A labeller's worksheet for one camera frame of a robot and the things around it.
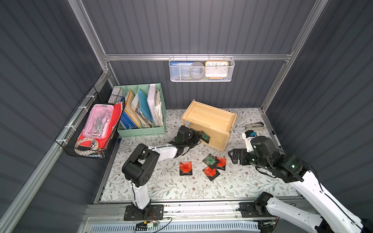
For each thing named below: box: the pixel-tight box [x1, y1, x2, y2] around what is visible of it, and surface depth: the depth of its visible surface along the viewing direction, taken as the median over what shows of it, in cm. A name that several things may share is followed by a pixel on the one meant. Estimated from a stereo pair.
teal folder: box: [137, 89, 153, 123], surface depth 96 cm
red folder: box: [76, 101, 125, 149], surface depth 71 cm
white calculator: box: [234, 115, 245, 126], surface depth 114 cm
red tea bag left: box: [179, 161, 193, 176], surface depth 91 cm
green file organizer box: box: [108, 83, 167, 138], surface depth 98 cm
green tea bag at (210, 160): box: [202, 153, 217, 169], surface depth 93 cm
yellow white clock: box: [204, 60, 230, 78], surface depth 91 cm
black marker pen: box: [271, 130, 282, 148], surface depth 107 cm
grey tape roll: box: [189, 61, 205, 80], surface depth 89 cm
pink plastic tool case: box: [82, 103, 115, 140], surface depth 74 cm
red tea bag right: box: [214, 155, 227, 171], surface depth 92 cm
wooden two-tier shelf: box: [181, 99, 238, 153], surface depth 91 cm
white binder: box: [147, 83, 159, 127], surface depth 96 cm
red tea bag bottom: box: [202, 166, 221, 182], surface depth 88 cm
